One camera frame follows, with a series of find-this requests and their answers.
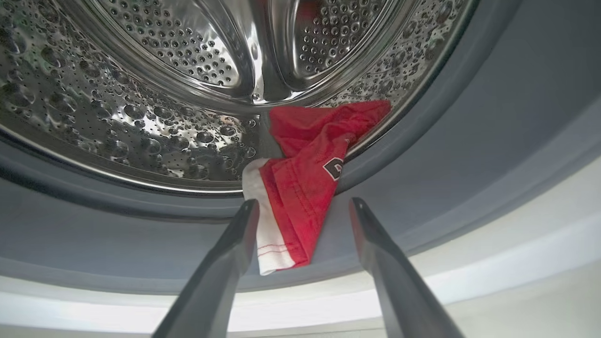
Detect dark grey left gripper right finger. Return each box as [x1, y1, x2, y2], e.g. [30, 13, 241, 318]
[349, 197, 465, 338]

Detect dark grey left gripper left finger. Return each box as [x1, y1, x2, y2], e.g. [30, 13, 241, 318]
[151, 199, 260, 338]

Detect red white garment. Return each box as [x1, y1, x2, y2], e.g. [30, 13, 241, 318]
[242, 100, 392, 276]

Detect white washing machine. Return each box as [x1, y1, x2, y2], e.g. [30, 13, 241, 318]
[0, 0, 601, 338]

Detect grey rubber door gasket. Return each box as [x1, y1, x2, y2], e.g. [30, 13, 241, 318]
[0, 0, 601, 295]

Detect steel perforated washer drum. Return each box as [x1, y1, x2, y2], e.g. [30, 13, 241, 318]
[0, 0, 479, 195]

